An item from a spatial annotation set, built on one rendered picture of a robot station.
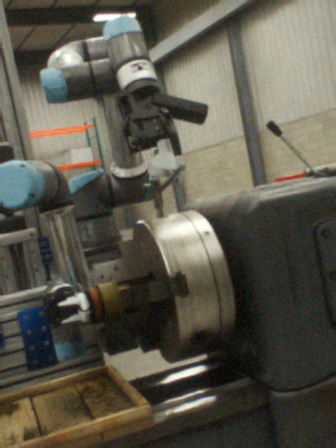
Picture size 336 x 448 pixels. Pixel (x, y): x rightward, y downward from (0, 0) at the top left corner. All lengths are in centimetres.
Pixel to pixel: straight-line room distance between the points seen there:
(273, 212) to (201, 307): 23
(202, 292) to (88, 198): 78
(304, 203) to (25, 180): 66
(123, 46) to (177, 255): 42
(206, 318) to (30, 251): 88
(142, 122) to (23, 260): 95
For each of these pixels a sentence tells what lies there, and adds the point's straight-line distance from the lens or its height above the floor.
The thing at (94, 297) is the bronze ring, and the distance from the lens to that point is 129.
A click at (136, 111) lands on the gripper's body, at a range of 120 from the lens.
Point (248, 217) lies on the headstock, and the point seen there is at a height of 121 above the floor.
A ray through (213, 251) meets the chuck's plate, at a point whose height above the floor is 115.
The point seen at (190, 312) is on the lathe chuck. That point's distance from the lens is 122.
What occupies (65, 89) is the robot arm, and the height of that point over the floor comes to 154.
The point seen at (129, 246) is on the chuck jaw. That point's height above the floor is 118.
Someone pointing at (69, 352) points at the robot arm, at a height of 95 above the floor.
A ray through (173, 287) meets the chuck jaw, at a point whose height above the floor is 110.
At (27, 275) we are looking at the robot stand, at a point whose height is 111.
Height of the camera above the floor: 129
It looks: 3 degrees down
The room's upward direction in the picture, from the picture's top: 11 degrees counter-clockwise
